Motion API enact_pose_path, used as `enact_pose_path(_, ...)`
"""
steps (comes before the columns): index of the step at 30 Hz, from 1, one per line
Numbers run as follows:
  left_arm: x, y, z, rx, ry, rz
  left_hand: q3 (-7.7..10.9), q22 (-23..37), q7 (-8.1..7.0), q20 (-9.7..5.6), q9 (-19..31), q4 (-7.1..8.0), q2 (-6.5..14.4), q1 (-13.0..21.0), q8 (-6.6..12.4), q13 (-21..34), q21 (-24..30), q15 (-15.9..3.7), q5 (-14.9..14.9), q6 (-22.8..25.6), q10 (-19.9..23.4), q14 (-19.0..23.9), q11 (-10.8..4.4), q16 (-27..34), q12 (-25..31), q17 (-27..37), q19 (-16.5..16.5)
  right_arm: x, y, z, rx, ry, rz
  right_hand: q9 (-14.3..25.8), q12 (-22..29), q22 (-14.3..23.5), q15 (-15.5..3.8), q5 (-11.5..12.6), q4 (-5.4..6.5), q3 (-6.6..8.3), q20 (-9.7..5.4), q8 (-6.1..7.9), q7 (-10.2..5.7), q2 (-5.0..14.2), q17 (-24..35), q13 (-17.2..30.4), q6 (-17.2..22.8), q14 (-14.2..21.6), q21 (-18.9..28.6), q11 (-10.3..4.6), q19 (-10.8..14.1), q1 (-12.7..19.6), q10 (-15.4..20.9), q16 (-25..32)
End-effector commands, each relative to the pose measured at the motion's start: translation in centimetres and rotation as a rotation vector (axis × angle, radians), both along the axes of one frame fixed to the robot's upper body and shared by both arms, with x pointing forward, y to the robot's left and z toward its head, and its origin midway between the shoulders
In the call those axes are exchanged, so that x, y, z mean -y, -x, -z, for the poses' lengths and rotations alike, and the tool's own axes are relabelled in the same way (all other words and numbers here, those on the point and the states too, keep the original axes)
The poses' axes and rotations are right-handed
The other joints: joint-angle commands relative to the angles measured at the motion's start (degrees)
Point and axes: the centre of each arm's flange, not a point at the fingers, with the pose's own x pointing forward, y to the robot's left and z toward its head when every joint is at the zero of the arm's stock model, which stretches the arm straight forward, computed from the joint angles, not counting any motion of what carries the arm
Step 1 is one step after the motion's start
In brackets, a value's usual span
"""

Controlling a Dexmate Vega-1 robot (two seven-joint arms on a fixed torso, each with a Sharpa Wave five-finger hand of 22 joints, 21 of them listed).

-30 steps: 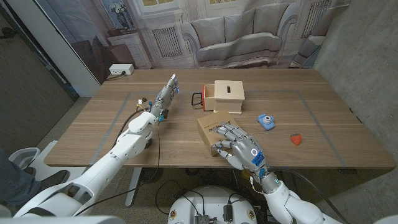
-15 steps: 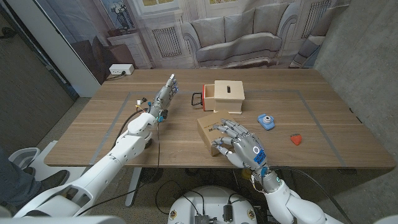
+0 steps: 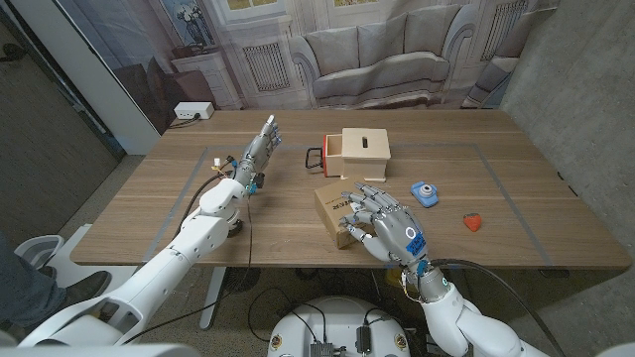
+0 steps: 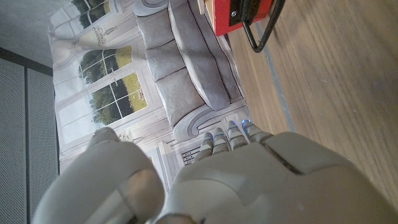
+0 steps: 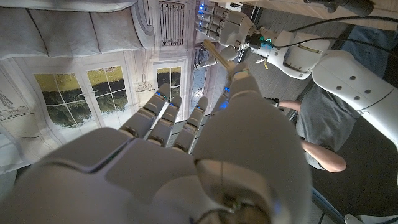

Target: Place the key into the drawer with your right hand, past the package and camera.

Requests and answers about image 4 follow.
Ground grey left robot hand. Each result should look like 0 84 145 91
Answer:
30 119 398 224

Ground printed living room backdrop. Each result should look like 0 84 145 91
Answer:
48 0 251 187

